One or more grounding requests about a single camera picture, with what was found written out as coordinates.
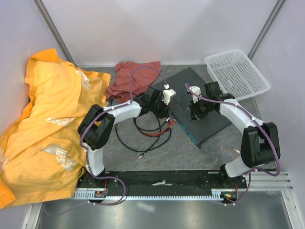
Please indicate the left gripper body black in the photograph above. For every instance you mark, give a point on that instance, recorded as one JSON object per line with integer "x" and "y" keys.
{"x": 158, "y": 108}

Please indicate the white plastic basket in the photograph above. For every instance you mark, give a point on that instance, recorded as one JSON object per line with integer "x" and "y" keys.
{"x": 236, "y": 74}

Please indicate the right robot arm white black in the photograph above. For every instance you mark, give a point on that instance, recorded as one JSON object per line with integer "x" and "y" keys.
{"x": 260, "y": 150}

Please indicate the aluminium frame rail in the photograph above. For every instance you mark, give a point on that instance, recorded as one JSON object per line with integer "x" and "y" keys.
{"x": 261, "y": 181}

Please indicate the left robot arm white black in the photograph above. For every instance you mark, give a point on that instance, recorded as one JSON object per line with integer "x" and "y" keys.
{"x": 96, "y": 127}

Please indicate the red cloth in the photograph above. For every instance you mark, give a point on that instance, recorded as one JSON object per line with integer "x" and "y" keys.
{"x": 131, "y": 75}

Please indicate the orange cloth bag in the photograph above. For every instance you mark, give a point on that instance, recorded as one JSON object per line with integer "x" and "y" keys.
{"x": 40, "y": 154}

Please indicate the white cable duct rail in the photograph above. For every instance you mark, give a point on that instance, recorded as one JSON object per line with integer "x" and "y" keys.
{"x": 92, "y": 194}

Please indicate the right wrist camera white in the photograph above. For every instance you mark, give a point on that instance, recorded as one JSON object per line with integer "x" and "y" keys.
{"x": 196, "y": 92}

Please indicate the dark network switch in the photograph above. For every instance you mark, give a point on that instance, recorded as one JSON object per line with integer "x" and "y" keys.
{"x": 197, "y": 124}

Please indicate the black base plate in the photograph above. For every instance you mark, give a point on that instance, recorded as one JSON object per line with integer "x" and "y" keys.
{"x": 157, "y": 182}

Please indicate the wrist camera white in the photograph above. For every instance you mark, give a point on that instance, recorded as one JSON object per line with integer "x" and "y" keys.
{"x": 167, "y": 95}
{"x": 196, "y": 92}

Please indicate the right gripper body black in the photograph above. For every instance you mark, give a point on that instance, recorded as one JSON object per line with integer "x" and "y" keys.
{"x": 201, "y": 109}

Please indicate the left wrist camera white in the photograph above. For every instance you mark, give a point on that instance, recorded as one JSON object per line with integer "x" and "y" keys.
{"x": 167, "y": 95}

